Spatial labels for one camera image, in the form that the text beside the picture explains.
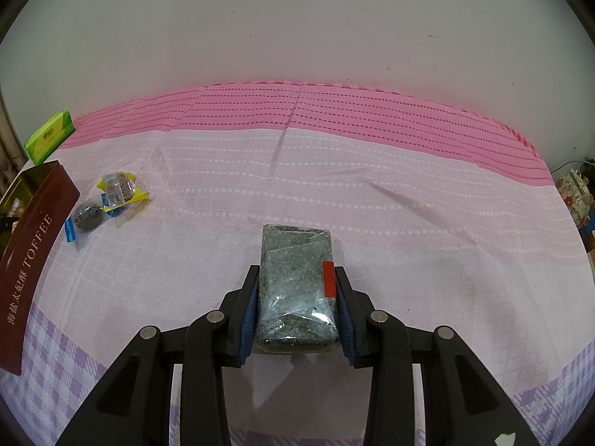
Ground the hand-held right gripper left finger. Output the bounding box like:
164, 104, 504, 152
56, 265, 261, 446

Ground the gold tin box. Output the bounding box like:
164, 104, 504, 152
0, 160, 79, 376

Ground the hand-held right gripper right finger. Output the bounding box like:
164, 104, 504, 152
335, 265, 542, 446

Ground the dark round wrapped snack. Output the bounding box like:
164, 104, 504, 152
64, 201, 105, 243

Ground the patterned beige curtain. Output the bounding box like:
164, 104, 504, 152
0, 84, 26, 182

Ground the green tissue box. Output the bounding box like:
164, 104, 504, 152
24, 109, 76, 165

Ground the pink and purple checked tablecloth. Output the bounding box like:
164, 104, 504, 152
0, 79, 595, 446

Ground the yellow wrapped snack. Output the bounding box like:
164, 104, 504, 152
96, 172, 150, 217

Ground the grey-green snack bar packet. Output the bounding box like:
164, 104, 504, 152
255, 224, 340, 353

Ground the floral patterned box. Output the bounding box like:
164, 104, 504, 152
556, 169, 595, 228

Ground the thin cable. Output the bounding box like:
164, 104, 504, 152
551, 158, 595, 175

